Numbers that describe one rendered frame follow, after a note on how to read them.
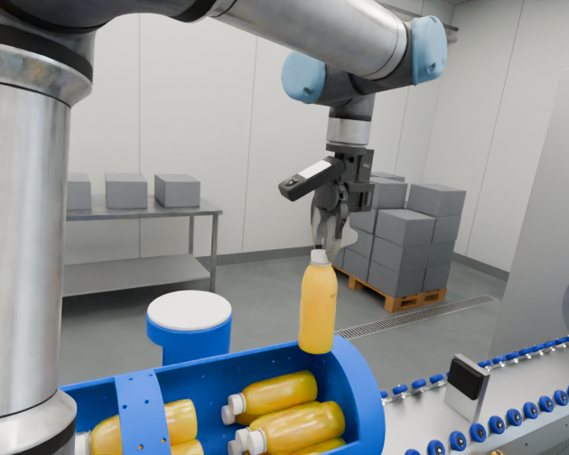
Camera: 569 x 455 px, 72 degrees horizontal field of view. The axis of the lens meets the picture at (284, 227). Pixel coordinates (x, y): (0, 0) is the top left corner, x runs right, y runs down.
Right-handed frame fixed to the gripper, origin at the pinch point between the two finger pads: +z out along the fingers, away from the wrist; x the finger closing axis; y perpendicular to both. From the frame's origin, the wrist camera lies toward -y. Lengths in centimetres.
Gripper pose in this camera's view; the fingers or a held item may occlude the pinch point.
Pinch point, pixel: (321, 252)
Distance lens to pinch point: 74.4
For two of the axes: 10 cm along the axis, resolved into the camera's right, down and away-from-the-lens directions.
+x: -4.5, -2.8, 8.5
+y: 8.9, -0.3, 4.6
